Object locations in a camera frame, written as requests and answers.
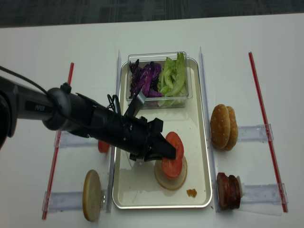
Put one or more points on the front brown meat patty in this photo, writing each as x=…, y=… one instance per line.
x=224, y=191

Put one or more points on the right red plastic rod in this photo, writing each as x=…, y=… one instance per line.
x=271, y=146

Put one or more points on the metal serving tray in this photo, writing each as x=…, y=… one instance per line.
x=135, y=185

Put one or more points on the bottom bun on tray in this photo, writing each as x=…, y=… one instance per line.
x=171, y=176

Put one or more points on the purple cabbage shreds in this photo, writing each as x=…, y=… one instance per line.
x=145, y=79

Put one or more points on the left red plastic rod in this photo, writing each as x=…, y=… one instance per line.
x=51, y=176

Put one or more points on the clear left long rail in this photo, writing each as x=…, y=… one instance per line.
x=114, y=126

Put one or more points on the brown meat patty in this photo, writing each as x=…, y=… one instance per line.
x=224, y=191
x=232, y=179
x=238, y=193

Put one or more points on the rear sesame top bun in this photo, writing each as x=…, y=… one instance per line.
x=233, y=138

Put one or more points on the rear brown meat patty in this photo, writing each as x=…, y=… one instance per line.
x=238, y=193

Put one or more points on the brown sauce smear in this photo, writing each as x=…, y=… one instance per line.
x=191, y=193

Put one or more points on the upright bottom bun slice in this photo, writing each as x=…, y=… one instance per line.
x=92, y=196

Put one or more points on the clear right long rail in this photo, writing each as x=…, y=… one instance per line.
x=208, y=131

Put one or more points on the clear slide track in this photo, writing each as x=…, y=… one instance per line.
x=257, y=133
x=268, y=193
x=71, y=201
x=69, y=140

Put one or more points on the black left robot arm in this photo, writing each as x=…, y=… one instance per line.
x=21, y=102

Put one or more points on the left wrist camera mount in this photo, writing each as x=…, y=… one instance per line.
x=135, y=105

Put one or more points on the sesame bun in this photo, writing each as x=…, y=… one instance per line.
x=220, y=126
x=233, y=138

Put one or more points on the red plastic rod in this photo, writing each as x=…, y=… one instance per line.
x=271, y=146
x=51, y=176

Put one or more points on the clear left upper slide track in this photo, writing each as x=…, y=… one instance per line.
x=69, y=140

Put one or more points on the clear right lower slide track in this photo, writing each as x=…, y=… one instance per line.
x=268, y=193

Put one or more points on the green lettuce leaves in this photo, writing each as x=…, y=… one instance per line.
x=172, y=80

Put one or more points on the middle brown meat patty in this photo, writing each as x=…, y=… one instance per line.
x=232, y=179

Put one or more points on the clear right upper slide track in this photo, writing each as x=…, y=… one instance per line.
x=257, y=133

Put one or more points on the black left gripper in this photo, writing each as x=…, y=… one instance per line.
x=84, y=117

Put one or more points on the white right lower pusher block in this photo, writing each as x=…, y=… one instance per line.
x=242, y=189

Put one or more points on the front sesame top bun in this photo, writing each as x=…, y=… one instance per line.
x=220, y=126

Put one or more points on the clear long rail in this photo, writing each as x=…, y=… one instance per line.
x=208, y=131
x=114, y=126

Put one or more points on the clear left lower slide track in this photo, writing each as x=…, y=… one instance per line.
x=71, y=201

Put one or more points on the clear plastic salad container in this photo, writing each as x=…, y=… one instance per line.
x=159, y=102

